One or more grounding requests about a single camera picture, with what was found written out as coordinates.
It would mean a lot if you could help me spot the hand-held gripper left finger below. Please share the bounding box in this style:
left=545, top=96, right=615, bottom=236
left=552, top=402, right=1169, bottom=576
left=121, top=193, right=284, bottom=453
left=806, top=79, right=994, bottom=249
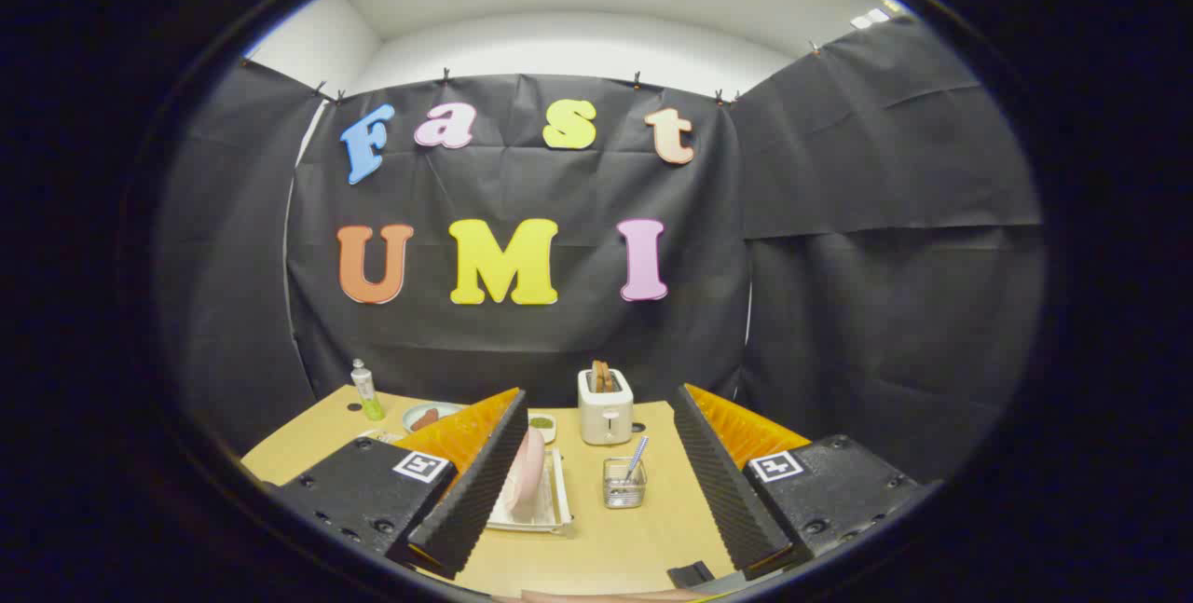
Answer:
left=275, top=387, right=530, bottom=581

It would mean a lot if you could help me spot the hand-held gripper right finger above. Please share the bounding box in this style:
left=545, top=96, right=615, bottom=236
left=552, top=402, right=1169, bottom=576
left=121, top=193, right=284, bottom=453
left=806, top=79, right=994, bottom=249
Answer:
left=671, top=383, right=922, bottom=582

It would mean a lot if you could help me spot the pink plate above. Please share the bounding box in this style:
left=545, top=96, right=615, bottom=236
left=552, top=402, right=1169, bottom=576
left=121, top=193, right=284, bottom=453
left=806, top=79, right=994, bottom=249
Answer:
left=506, top=428, right=546, bottom=522

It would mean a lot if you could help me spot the metal wire basket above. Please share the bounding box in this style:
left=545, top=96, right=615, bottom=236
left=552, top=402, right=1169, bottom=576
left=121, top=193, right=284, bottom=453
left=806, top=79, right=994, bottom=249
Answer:
left=602, top=457, right=648, bottom=509

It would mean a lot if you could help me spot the light green plate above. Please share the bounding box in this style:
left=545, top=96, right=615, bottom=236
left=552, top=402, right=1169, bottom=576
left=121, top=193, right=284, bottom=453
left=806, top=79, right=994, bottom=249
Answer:
left=402, top=402, right=467, bottom=433

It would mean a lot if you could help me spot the white toaster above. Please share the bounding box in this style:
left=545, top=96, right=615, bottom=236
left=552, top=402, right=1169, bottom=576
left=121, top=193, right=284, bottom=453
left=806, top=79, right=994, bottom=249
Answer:
left=578, top=368, right=635, bottom=446

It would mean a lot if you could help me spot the green liquid bottle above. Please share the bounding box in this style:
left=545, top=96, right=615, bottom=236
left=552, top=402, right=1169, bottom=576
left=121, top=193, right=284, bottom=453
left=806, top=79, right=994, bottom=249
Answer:
left=350, top=359, right=385, bottom=422

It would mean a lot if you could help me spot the black backdrop cloth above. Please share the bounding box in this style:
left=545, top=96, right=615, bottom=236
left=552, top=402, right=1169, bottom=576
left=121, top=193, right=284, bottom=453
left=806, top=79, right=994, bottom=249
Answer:
left=154, top=16, right=1045, bottom=483

